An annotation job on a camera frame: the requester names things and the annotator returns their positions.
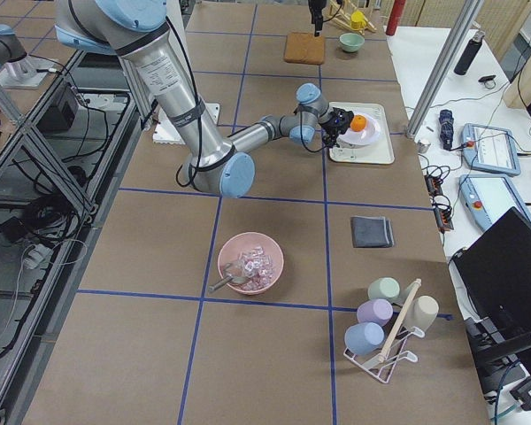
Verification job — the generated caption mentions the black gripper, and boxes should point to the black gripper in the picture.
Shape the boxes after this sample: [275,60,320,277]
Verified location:
[320,107,354,149]

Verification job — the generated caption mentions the orange fruit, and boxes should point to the orange fruit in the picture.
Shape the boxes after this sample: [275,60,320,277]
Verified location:
[350,114,367,132]

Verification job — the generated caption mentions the white plate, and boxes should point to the white plate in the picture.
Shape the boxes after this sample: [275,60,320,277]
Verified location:
[338,113,381,146]

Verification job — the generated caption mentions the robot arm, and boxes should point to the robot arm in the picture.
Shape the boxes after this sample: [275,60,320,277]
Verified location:
[308,0,327,37]
[56,1,354,198]

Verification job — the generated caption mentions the cream bear tray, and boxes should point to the cream bear tray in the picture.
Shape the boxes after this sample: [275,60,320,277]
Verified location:
[329,102,395,165]

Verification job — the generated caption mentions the wooden tray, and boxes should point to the wooden tray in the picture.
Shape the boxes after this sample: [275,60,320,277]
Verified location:
[283,32,326,66]

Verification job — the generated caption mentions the green bowl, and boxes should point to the green bowl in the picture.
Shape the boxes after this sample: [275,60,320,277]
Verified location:
[339,33,365,53]

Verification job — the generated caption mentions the yellow cup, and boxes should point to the yellow cup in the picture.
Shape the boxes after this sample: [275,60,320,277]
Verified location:
[350,11,368,31]

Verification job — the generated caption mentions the folded blue umbrella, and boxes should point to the folded blue umbrella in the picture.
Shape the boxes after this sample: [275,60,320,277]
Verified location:
[439,109,454,151]

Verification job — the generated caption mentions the wooden mug rack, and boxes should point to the wooden mug rack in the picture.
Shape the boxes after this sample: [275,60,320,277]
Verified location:
[326,0,377,35]

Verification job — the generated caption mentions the folded grey cloth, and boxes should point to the folded grey cloth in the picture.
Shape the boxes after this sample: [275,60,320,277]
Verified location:
[350,216,395,248]

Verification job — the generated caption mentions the red bottle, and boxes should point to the red bottle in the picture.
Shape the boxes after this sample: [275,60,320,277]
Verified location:
[386,0,405,36]

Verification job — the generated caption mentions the black water bottle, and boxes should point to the black water bottle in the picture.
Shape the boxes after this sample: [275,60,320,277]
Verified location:
[453,30,485,75]

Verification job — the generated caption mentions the teach pendant far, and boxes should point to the teach pendant far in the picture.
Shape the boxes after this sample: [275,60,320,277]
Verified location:
[461,123,521,176]

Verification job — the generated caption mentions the teach pendant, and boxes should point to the teach pendant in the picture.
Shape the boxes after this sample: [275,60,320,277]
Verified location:
[458,174,531,231]
[461,123,521,176]

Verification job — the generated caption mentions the pink bowl with ice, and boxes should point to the pink bowl with ice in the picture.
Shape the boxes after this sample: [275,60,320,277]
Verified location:
[217,232,284,296]

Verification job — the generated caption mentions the teach pendant near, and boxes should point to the teach pendant near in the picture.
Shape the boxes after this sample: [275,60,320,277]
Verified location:
[458,174,531,231]

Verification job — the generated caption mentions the green cup on rack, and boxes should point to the green cup on rack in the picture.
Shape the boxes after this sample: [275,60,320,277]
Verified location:
[367,277,401,303]

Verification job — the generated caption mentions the metal scoop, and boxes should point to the metal scoop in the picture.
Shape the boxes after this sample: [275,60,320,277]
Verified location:
[208,261,250,293]

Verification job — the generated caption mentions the purple cup on rack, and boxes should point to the purple cup on rack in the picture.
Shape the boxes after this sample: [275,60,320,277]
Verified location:
[356,298,393,327]

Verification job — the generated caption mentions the beige cup on rack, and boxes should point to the beige cup on rack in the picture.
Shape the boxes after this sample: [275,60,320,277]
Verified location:
[404,296,439,332]

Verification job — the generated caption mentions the blue cup on rack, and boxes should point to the blue cup on rack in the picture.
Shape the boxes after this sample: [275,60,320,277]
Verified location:
[344,322,385,355]

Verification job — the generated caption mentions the black laptop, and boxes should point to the black laptop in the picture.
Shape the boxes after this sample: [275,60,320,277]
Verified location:
[454,207,531,338]

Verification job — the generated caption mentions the aluminium frame post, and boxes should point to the aluminium frame post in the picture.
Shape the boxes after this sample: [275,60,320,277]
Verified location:
[405,0,484,140]

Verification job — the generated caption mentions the white wire cup rack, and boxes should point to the white wire cup rack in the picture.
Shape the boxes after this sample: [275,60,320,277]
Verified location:
[343,279,425,383]

